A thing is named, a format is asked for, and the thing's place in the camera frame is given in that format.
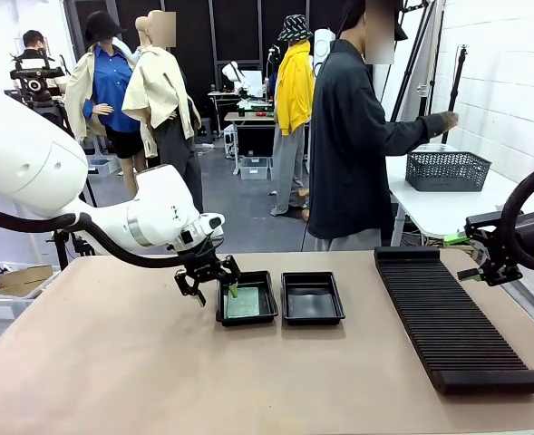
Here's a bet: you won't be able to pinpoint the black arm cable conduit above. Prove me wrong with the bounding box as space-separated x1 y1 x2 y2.
0 201 196 270
497 159 534 273

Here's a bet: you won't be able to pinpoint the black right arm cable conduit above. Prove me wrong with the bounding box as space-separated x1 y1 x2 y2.
497 159 534 273

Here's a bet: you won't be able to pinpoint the brown cardboard box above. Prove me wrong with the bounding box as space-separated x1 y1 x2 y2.
0 265 53 298

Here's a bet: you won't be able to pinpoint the mannequin with blue shirt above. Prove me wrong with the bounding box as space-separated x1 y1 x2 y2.
64 11 159 200

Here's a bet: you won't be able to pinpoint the white side table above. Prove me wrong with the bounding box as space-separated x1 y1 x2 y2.
386 142 534 248

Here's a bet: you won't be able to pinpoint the patterned bucket hat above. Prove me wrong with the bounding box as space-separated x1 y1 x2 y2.
277 14 315 43

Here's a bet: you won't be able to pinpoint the green circuit board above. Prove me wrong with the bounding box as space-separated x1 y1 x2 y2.
226 285 261 319

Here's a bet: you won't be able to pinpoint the small white background robot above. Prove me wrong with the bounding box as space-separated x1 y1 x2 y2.
221 60 250 99

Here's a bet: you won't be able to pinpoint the white rounded device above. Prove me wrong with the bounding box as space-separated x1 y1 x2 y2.
313 27 337 74

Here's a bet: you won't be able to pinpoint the person in dark shirt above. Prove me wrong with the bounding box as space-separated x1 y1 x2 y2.
306 0 449 253

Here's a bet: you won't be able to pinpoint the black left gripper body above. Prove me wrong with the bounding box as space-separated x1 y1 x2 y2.
184 251 227 285

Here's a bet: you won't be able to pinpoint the background work table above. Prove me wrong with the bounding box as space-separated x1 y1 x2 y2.
224 111 277 177

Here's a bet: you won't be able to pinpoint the mannequin with yellow hoodie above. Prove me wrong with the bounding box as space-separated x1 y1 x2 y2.
269 14 316 218

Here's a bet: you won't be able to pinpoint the black light stand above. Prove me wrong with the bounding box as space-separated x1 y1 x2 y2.
441 43 471 145

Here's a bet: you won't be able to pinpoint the grey plastic mesh basket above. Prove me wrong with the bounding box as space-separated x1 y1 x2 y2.
405 150 493 193

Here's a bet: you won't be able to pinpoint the clear storage crate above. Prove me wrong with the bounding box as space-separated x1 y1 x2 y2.
238 156 274 181

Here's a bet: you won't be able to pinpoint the mannequin with cream jacket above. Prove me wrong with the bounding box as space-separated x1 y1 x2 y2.
121 9 205 214

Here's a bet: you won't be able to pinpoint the black slotted board rack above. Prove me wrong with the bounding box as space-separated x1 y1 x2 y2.
374 246 534 396

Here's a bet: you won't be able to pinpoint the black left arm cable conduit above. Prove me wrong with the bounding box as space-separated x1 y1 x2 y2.
0 201 196 270

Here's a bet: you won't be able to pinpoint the black leaning stand poles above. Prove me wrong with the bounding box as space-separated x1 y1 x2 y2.
386 0 445 123

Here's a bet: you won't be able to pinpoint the black brimmed hat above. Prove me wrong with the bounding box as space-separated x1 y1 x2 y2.
83 11 128 46

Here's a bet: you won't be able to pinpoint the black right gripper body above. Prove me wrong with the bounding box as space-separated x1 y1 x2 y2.
464 211 524 287

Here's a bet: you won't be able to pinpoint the black plastic ESD tray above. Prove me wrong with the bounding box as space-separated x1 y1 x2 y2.
280 271 346 326
215 270 279 328

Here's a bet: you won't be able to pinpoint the person in striped shirt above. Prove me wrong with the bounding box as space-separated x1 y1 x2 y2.
10 29 69 99

